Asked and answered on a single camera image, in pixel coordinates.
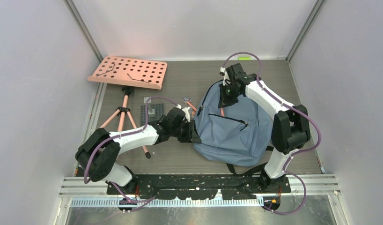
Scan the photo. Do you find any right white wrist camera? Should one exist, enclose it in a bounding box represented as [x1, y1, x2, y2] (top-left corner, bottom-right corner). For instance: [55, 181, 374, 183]
[220, 67, 228, 86]

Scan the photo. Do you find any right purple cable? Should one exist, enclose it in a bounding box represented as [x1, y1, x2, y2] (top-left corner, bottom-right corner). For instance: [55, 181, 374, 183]
[220, 52, 322, 216]

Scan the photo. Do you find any grey lego baseplate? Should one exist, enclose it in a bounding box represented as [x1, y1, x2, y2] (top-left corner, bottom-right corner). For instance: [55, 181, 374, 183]
[140, 103, 165, 126]

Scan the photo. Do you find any blue student backpack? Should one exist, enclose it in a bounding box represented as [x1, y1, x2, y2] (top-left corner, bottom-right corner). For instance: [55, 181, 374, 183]
[194, 81, 273, 174]

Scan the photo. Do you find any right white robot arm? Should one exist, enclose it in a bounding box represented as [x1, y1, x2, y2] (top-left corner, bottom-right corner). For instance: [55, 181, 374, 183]
[219, 63, 311, 193]

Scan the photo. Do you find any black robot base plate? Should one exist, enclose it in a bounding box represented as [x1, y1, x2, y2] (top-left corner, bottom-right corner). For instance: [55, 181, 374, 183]
[107, 174, 291, 200]

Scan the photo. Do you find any pink perforated music stand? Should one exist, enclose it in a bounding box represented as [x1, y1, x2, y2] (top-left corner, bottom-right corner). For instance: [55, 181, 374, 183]
[86, 56, 168, 159]

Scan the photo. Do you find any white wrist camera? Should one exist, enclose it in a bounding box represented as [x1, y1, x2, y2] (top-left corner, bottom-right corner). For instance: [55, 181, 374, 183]
[176, 104, 194, 122]
[220, 67, 228, 86]

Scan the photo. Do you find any white ribbed cable duct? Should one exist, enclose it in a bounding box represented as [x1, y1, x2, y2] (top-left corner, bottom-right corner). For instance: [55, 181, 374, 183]
[70, 197, 264, 208]

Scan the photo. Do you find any purple cable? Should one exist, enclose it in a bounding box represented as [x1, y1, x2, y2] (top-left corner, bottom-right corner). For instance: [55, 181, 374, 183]
[220, 52, 322, 216]
[83, 97, 183, 212]

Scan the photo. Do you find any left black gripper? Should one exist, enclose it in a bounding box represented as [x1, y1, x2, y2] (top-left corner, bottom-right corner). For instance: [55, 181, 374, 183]
[170, 119, 201, 143]

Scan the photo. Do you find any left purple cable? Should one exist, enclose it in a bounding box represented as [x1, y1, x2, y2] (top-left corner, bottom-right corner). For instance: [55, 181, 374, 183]
[83, 97, 183, 212]

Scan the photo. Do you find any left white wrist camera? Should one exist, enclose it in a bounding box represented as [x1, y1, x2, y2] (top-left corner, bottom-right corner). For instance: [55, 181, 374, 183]
[176, 104, 194, 122]

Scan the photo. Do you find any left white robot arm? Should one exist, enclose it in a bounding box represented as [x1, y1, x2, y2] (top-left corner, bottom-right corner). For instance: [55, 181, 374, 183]
[75, 107, 201, 194]

